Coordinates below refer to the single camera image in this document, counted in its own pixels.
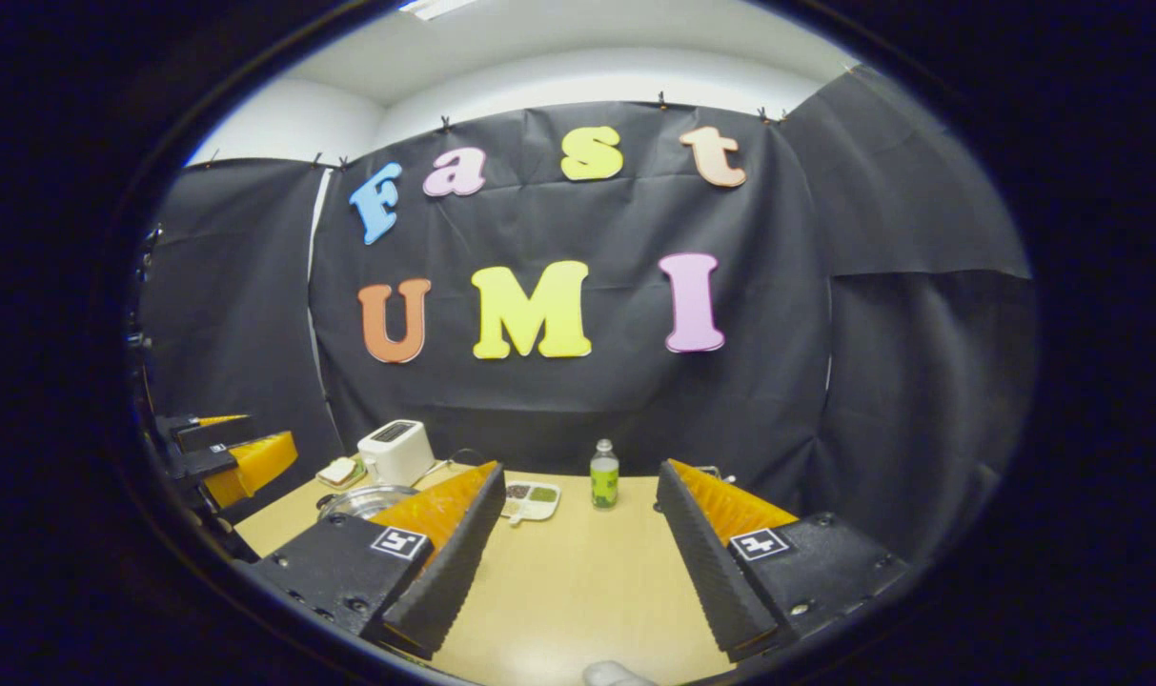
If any large ceiling light panel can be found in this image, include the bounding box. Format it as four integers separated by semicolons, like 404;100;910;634
396;0;478;21

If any stainless steel pot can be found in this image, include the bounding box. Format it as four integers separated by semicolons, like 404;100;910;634
316;484;421;523

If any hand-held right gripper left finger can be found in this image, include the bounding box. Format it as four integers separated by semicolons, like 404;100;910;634
242;462;508;660

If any green plate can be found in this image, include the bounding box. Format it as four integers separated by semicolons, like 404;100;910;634
314;455;369;492

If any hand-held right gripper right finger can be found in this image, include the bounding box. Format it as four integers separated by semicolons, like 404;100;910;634
656;458;912;663

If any white toaster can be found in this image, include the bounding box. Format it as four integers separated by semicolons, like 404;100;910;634
357;419;436;488

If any white divided bean dish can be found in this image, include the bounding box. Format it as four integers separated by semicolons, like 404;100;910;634
501;480;562;524

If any green label drink bottle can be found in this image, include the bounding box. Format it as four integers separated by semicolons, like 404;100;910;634
590;438;620;510

